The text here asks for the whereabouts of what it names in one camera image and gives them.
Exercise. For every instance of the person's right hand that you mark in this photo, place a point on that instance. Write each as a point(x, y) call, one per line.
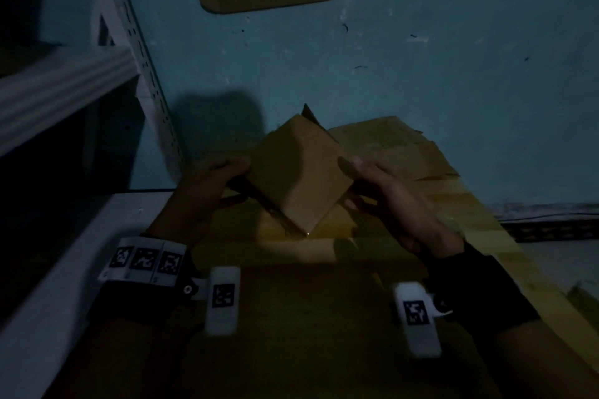
point(407, 211)

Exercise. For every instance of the person's left hand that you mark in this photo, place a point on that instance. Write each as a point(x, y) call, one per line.
point(196, 197)

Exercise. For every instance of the person's right forearm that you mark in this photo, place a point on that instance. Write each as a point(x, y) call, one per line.
point(552, 361)

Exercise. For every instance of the person's left forearm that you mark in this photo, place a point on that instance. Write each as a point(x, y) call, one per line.
point(117, 361)

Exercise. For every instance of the black left wristband with markers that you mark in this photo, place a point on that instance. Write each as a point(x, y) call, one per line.
point(140, 282)

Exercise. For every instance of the black wristband with markers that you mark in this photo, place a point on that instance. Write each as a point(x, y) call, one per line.
point(140, 282)
point(482, 291)

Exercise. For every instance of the black right wristband with markers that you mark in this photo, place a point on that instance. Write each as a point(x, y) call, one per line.
point(482, 291)

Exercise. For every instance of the black patterned strip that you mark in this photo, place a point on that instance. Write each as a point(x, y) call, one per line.
point(547, 223)

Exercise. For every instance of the white metal shelf rack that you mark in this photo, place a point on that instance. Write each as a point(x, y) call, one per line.
point(70, 90)

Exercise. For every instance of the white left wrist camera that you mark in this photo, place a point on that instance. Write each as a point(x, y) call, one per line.
point(222, 300)

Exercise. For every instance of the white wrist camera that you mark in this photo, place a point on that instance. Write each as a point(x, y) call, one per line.
point(222, 300)
point(416, 319)

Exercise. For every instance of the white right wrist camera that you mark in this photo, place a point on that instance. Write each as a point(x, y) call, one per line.
point(416, 319)

